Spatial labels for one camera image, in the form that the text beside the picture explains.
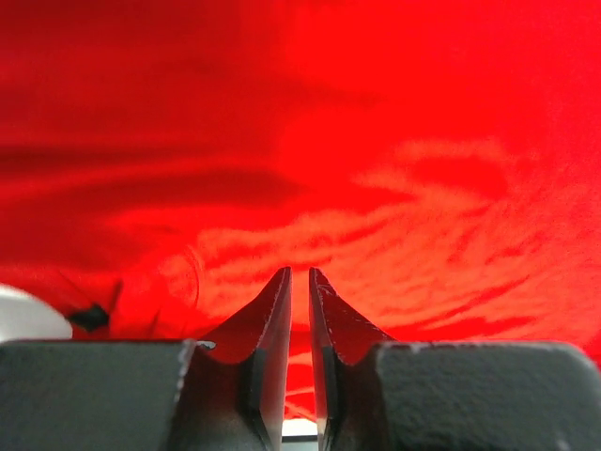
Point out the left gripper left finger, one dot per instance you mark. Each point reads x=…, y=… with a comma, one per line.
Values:
x=244, y=396

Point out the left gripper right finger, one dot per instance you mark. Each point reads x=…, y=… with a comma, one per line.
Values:
x=347, y=387

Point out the bright red t shirt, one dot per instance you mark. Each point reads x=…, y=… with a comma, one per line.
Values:
x=439, y=161

